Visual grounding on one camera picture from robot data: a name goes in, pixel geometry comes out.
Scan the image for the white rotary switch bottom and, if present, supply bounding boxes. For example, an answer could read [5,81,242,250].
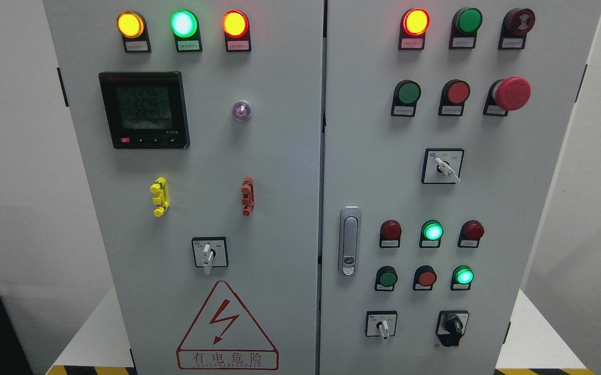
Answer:
[365,310,398,340]

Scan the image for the grey electrical control cabinet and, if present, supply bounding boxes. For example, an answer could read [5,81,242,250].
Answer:
[43,1,601,374]

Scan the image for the green unlit indicator top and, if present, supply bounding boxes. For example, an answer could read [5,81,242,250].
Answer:
[449,7,483,49]

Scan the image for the red electrical warning sticker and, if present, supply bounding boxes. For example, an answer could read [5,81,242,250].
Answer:
[176,280,279,371]

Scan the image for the red push button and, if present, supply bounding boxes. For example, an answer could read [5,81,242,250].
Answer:
[438,79,470,117]
[412,265,437,291]

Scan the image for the dark red indicator right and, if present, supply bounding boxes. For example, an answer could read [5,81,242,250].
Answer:
[457,219,485,248]

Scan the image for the green push button lower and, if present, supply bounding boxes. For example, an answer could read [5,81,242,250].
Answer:
[374,266,398,292]

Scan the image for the yellow terminal connector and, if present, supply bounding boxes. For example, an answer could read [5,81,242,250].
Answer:
[150,177,170,217]

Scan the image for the white rotary switch right upper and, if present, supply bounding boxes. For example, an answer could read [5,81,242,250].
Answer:
[421,148,464,184]

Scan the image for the black selector knob switch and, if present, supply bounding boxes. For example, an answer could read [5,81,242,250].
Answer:
[435,310,470,347]

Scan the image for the dark red buzzer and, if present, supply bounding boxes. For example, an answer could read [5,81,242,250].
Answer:
[498,8,535,50]

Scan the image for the red lit indicator right door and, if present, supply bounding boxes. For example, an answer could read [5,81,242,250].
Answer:
[398,8,431,51]

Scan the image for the green push button upper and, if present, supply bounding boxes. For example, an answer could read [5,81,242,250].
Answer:
[390,79,421,117]

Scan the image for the red push button lower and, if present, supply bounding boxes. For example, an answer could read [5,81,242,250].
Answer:
[412,265,437,291]

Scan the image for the dark red indicator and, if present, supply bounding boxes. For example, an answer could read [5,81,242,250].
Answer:
[457,219,485,248]
[379,219,402,248]

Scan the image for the green lit push button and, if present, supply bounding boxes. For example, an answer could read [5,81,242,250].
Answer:
[450,265,474,291]

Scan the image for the green lit indicator light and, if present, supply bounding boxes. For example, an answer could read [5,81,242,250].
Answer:
[170,9,202,53]

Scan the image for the red terminal connector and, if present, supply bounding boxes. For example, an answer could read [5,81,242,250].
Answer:
[241,177,255,217]

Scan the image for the green lit indicator middle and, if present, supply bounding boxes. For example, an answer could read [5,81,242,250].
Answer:
[419,219,444,248]

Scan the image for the red-rimmed orange indicator light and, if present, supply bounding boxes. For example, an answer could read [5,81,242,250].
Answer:
[222,9,252,52]

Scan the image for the red emergency stop button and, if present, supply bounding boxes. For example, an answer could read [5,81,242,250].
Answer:
[482,76,531,117]

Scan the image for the red push button upper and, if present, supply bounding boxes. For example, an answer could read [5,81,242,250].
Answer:
[438,79,470,117]

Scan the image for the silver cabinet door handle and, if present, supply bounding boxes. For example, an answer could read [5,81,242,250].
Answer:
[338,206,362,276]

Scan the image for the yellow indicator light top left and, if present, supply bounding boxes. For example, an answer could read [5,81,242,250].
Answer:
[116,10,152,53]

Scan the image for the dark red indicator left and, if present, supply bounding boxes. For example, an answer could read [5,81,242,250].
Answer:
[379,219,402,248]

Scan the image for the clear round lamp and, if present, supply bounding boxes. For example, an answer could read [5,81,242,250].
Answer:
[231,100,252,122]

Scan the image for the black digital power meter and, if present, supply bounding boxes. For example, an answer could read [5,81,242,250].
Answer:
[99,71,190,149]

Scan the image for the white rotary light switch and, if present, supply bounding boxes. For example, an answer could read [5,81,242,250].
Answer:
[191,236,229,275]

